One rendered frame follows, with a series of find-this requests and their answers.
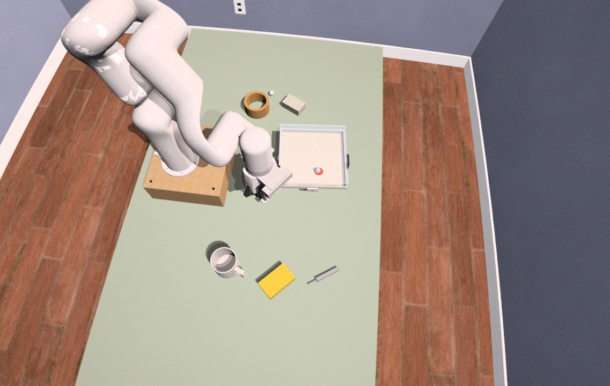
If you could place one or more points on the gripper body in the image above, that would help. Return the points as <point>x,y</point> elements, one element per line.
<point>252,181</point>

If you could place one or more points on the white mug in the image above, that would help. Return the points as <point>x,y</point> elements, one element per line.
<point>222,260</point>

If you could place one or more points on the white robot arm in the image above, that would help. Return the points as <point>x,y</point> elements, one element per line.
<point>150,74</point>

